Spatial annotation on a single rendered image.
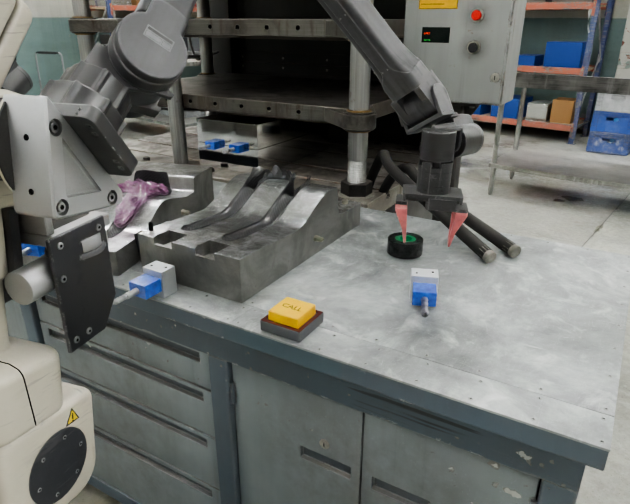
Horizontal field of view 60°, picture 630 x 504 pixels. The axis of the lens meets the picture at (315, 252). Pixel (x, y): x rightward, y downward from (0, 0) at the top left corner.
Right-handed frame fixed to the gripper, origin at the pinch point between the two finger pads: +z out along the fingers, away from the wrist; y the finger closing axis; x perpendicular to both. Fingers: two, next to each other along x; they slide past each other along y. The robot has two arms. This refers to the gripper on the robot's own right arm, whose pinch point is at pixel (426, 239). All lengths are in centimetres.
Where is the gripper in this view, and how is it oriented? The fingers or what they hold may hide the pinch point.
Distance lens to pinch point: 100.9
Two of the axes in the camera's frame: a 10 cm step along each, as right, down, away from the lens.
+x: -1.7, 3.7, -9.1
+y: -9.8, -0.9, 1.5
